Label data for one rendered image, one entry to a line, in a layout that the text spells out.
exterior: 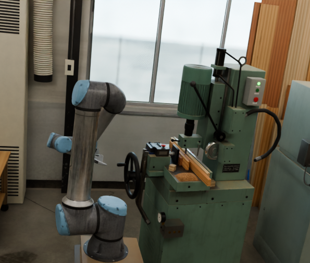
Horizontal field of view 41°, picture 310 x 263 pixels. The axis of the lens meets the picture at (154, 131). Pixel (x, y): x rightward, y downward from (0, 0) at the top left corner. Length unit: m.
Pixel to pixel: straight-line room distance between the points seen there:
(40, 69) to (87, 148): 1.78
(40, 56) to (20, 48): 0.20
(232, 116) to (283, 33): 1.78
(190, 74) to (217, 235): 1.04
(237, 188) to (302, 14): 2.05
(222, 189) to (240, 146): 0.30
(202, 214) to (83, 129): 1.07
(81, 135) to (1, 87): 1.75
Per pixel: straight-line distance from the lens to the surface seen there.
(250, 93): 2.53
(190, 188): 2.42
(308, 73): 4.28
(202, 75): 2.45
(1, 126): 3.66
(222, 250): 2.87
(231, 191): 2.66
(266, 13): 4.01
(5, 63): 3.52
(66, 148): 2.37
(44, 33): 3.57
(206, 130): 2.58
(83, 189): 1.98
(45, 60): 3.60
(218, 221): 2.72
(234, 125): 2.51
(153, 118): 3.99
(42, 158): 4.05
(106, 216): 2.06
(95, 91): 1.87
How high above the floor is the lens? 1.88
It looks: 18 degrees down
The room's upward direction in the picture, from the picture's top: 7 degrees clockwise
